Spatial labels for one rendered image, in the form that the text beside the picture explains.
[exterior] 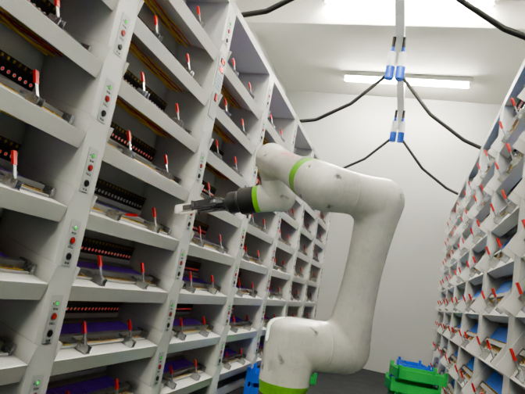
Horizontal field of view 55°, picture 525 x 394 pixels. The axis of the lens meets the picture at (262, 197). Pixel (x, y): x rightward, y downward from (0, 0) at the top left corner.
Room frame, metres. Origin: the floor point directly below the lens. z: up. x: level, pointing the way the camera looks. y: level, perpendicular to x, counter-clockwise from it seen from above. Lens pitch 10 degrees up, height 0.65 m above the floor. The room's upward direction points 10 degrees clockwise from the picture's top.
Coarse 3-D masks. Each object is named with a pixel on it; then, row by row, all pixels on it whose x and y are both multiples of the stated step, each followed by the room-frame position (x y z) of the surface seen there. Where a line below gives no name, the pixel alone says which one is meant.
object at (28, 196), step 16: (0, 144) 1.27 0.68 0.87; (16, 144) 1.31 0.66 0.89; (0, 160) 1.29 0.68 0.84; (16, 160) 1.15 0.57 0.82; (0, 176) 1.17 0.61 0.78; (16, 176) 1.21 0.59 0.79; (32, 176) 1.35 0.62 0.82; (48, 176) 1.33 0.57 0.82; (0, 192) 1.10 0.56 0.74; (16, 192) 1.14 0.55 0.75; (32, 192) 1.25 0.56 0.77; (48, 192) 1.31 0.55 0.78; (64, 192) 1.32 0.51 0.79; (16, 208) 1.16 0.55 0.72; (32, 208) 1.21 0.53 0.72; (48, 208) 1.25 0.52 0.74; (64, 208) 1.30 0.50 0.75
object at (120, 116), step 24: (48, 0) 1.34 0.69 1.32; (0, 24) 1.21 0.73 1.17; (0, 48) 1.23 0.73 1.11; (24, 48) 1.30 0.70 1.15; (168, 48) 1.98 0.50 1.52; (144, 72) 1.85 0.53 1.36; (0, 120) 1.29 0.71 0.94; (120, 120) 1.78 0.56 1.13; (144, 192) 2.04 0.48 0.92; (0, 216) 1.37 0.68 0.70; (120, 240) 1.95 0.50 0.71
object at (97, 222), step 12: (120, 204) 1.85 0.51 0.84; (96, 216) 1.44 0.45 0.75; (144, 216) 2.03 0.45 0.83; (156, 216) 2.02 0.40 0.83; (96, 228) 1.47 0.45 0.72; (108, 228) 1.52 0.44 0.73; (120, 228) 1.58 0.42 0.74; (132, 228) 1.64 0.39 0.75; (144, 228) 1.76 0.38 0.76; (168, 228) 1.98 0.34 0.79; (180, 228) 1.98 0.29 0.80; (132, 240) 1.67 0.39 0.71; (144, 240) 1.74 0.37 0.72; (156, 240) 1.82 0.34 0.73; (168, 240) 1.90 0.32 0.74
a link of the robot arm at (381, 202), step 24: (360, 192) 1.23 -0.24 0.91; (384, 192) 1.25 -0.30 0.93; (360, 216) 1.28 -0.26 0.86; (384, 216) 1.26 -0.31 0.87; (360, 240) 1.30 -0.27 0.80; (384, 240) 1.29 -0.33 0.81; (360, 264) 1.30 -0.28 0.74; (360, 288) 1.31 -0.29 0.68; (336, 312) 1.36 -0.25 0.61; (360, 312) 1.32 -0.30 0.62; (336, 336) 1.32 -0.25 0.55; (360, 336) 1.33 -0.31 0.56; (336, 360) 1.32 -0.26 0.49; (360, 360) 1.34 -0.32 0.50
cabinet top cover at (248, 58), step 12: (192, 0) 2.02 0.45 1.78; (204, 0) 2.00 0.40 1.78; (216, 0) 1.99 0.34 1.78; (228, 0) 1.97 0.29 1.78; (240, 12) 2.11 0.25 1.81; (240, 24) 2.16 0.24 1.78; (240, 36) 2.27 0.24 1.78; (252, 36) 2.30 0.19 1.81; (240, 48) 2.40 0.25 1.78; (252, 48) 2.38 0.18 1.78; (228, 60) 2.57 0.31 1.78; (240, 60) 2.54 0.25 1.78; (252, 60) 2.51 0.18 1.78; (264, 60) 2.52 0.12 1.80; (240, 72) 2.70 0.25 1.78; (252, 72) 2.67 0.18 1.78; (264, 72) 2.64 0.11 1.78
